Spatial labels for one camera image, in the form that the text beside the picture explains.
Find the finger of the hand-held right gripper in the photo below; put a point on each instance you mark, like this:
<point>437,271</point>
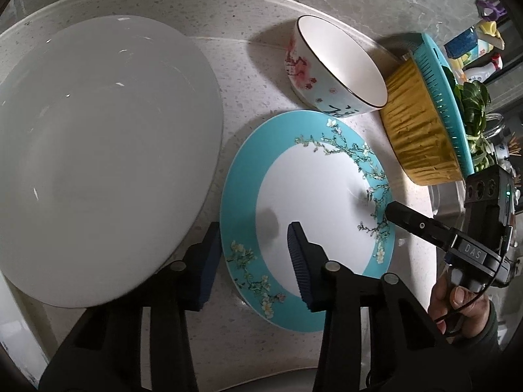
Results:
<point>412,222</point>

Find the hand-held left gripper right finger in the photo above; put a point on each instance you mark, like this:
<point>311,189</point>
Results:
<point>297,271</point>

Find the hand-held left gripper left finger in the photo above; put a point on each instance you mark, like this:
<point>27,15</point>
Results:
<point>203,271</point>

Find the teal rimmed floral plate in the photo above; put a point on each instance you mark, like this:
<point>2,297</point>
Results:
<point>310,196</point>

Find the large white plate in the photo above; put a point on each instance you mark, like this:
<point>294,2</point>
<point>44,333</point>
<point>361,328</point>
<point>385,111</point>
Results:
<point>102,159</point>

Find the white floral bowl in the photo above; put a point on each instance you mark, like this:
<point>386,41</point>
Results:
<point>339,65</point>

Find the person's right forearm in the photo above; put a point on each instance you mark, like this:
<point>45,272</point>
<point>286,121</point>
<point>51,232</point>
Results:
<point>492,335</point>

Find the person's right hand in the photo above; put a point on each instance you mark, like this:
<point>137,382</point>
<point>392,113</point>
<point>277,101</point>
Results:
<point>449,302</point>

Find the yellow ribbed bowl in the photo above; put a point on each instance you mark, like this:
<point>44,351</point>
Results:
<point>416,130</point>

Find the clear glass cup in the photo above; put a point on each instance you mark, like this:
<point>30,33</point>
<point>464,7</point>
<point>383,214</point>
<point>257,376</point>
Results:
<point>496,126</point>

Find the green leafy vegetables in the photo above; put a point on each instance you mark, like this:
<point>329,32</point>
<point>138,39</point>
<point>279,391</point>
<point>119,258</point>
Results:
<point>474,106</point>

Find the white spray bottle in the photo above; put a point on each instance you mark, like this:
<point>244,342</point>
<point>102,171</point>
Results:
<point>484,69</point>

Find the teal plastic colander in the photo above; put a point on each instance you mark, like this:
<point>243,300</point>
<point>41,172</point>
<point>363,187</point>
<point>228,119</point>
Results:
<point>439,73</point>

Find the yellow plastic item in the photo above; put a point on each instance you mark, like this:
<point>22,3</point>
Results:
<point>490,32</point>

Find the purple plastic item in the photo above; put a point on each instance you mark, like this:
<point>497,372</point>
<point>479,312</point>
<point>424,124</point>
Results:
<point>490,8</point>

